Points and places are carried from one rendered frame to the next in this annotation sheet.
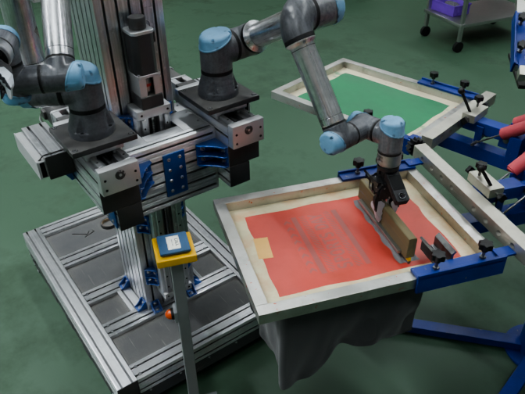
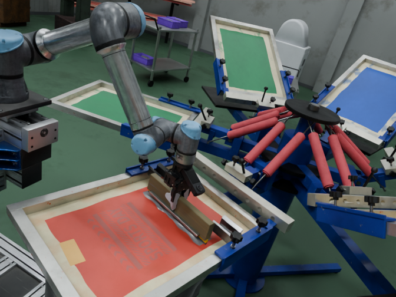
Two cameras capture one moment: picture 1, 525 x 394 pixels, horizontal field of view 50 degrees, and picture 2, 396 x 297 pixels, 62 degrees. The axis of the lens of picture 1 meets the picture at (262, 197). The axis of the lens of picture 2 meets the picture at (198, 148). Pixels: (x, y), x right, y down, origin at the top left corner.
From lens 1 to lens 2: 0.75 m
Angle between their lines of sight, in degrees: 31
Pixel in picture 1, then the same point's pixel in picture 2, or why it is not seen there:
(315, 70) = (128, 76)
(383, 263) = (186, 247)
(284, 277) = (103, 282)
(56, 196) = not seen: outside the picture
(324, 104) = (137, 108)
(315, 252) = (125, 248)
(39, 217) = not seen: outside the picture
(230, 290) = (12, 279)
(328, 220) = (127, 212)
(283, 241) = (91, 240)
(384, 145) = (185, 145)
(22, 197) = not seen: outside the picture
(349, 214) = (143, 205)
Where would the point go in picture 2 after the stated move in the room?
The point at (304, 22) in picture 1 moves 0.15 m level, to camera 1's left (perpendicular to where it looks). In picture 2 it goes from (117, 27) to (63, 20)
